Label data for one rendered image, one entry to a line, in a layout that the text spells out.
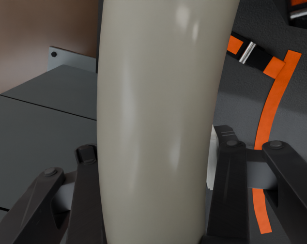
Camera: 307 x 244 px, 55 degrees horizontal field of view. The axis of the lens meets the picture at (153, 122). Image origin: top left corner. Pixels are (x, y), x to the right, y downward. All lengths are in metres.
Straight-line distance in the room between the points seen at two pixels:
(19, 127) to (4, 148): 0.08
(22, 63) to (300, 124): 1.04
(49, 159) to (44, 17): 0.69
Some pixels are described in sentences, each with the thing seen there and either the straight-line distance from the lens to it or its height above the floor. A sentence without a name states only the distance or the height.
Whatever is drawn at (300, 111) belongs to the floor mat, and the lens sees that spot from 1.15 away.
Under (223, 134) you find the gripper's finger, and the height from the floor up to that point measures 0.88.
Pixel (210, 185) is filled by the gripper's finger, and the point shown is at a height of 0.90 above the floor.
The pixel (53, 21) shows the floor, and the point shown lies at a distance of 1.14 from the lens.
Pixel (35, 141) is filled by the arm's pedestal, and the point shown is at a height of 0.56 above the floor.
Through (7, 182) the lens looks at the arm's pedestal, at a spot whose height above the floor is 0.69.
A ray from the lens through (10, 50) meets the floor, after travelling 1.23.
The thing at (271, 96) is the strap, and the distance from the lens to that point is 1.10.
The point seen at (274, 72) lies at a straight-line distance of 1.02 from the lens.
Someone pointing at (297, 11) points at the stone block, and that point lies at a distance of 0.67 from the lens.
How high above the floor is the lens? 1.03
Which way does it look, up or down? 67 degrees down
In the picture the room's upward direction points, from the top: 163 degrees counter-clockwise
